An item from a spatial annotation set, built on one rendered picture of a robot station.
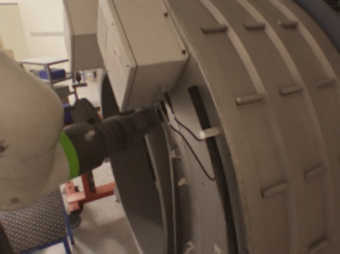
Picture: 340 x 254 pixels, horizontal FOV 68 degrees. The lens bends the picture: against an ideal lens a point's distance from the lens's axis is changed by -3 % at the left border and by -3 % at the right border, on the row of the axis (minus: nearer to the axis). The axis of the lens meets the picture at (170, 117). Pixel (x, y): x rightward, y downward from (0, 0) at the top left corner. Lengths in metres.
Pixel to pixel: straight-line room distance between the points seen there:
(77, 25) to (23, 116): 0.83
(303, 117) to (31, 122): 0.52
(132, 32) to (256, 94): 0.28
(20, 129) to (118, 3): 0.39
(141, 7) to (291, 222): 0.55
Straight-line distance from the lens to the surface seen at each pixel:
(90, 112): 0.52
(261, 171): 0.53
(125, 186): 1.48
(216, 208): 0.58
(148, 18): 0.59
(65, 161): 0.44
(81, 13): 1.14
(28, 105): 0.31
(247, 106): 0.53
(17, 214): 1.96
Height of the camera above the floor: 1.74
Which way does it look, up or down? 23 degrees down
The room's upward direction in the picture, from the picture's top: 2 degrees counter-clockwise
